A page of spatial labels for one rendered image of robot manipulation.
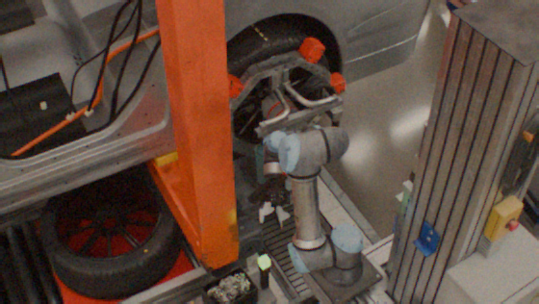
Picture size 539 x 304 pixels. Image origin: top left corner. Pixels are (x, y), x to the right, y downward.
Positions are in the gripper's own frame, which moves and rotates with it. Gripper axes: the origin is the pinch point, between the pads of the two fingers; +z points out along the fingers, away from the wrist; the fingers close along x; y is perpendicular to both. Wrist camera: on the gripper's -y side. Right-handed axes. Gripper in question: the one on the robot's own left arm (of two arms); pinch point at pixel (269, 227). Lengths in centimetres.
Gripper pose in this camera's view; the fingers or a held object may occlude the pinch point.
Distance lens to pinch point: 259.9
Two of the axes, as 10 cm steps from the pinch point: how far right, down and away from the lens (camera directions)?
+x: 5.0, 2.5, 8.3
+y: 8.7, -1.7, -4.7
